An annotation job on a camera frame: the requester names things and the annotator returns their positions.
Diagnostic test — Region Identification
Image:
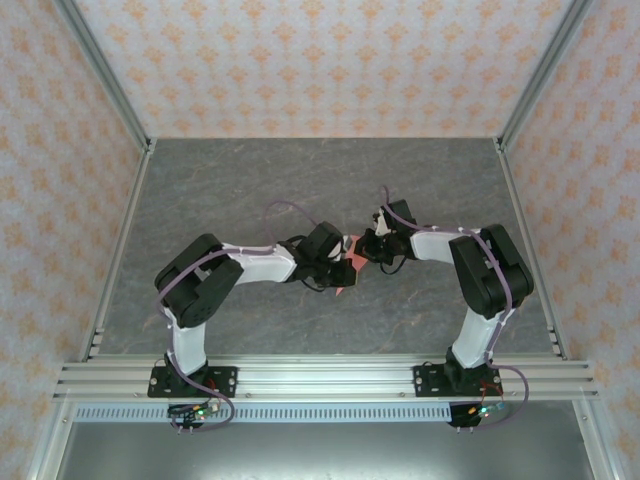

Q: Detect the tall aluminium frame post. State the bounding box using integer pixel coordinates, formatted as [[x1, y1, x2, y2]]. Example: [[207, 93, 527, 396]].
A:
[[493, 0, 596, 152], [52, 0, 154, 154]]

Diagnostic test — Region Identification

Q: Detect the small circuit board with LEDs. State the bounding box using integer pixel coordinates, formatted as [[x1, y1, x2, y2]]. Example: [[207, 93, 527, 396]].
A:
[[167, 402, 222, 422], [467, 401, 507, 420]]

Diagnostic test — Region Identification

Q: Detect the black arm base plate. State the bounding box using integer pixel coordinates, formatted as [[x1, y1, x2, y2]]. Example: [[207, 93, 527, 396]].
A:
[[413, 363, 504, 400], [147, 366, 239, 400]]

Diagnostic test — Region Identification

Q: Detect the short aluminium frame bar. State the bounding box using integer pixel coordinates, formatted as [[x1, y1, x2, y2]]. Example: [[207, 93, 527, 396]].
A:
[[572, 399, 619, 480], [24, 399, 77, 480]]

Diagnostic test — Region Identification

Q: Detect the slotted grey cable duct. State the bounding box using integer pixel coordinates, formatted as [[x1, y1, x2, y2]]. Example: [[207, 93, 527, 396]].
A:
[[73, 404, 452, 424]]

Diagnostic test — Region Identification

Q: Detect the grey metal sheet panel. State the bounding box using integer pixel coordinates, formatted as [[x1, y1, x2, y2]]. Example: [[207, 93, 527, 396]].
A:
[[54, 422, 601, 480]]

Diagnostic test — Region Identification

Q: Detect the pink square paper sheet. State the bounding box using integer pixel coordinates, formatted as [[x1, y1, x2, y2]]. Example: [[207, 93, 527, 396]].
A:
[[334, 233, 372, 298]]

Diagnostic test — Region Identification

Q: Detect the aluminium mounting rail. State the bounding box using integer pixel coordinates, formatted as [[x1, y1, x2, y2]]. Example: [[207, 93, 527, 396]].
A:
[[52, 355, 599, 402]]

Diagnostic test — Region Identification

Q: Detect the aluminium table side rail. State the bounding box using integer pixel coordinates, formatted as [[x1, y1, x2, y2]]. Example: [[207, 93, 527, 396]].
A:
[[493, 138, 571, 362], [79, 139, 157, 362]]

